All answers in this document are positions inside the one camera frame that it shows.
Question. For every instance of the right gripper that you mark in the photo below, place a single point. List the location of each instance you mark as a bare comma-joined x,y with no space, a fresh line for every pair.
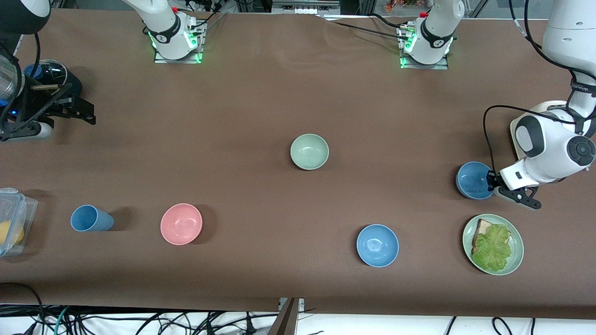
29,103

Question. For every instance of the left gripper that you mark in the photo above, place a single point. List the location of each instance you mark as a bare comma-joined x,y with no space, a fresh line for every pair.
491,179

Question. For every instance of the blue bowl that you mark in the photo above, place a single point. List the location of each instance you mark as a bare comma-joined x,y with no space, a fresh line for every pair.
377,245
472,180

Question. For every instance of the green bowl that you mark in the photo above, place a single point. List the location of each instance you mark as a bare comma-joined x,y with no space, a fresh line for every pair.
310,151

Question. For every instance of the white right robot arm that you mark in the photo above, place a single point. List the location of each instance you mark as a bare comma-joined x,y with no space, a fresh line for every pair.
163,28

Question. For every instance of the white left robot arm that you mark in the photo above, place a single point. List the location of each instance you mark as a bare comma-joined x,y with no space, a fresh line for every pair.
554,149

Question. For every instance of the pink bowl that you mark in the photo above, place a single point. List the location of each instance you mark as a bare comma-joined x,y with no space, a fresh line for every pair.
181,224

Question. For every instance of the glass lid blue knob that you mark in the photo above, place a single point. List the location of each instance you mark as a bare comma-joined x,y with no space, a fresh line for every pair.
51,72

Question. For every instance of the bread slice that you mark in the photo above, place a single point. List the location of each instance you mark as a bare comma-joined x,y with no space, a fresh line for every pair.
483,227

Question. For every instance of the green lettuce leaf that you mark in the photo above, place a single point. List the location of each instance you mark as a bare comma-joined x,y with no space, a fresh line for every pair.
493,249

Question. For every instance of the green plate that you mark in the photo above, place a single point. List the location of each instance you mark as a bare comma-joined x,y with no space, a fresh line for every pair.
517,253

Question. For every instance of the cream toaster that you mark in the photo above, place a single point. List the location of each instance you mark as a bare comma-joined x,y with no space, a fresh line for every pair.
547,106

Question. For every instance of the blue cup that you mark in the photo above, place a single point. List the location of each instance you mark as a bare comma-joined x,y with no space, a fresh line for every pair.
88,218

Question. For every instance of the clear plastic container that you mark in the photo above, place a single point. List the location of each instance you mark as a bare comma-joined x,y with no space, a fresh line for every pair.
23,209

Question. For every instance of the yellow lemon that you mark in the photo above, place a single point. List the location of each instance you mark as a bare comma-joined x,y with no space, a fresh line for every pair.
9,232

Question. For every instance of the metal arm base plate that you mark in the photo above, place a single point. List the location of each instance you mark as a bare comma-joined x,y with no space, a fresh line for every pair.
442,66
198,56

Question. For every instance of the metal bracket post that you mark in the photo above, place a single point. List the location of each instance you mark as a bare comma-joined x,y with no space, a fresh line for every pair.
285,321

